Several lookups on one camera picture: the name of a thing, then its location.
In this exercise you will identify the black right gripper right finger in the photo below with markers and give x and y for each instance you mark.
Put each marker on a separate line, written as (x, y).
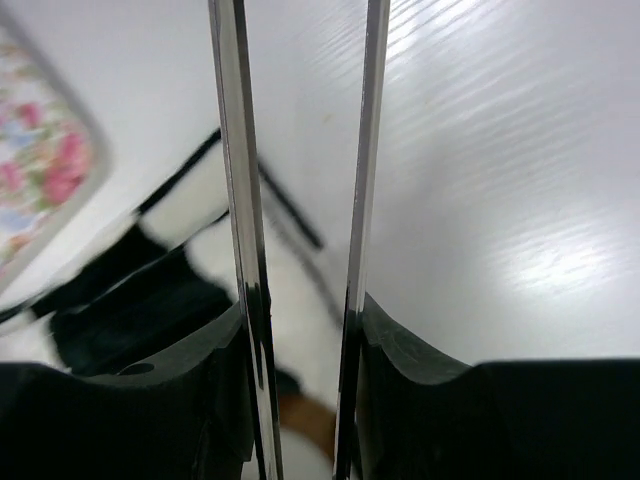
(424, 415)

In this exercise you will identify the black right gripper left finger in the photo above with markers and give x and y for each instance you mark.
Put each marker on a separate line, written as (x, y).
(183, 413)

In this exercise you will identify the silver metal tongs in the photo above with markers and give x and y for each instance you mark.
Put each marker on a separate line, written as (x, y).
(235, 102)

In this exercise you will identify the metal cup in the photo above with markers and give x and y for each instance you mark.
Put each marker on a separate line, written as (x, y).
(309, 418)

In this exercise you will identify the black white checkered placemat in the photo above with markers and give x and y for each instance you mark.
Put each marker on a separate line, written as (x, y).
(168, 271)

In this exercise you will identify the floral rectangular tray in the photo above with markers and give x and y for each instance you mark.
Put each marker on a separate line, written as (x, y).
(53, 154)

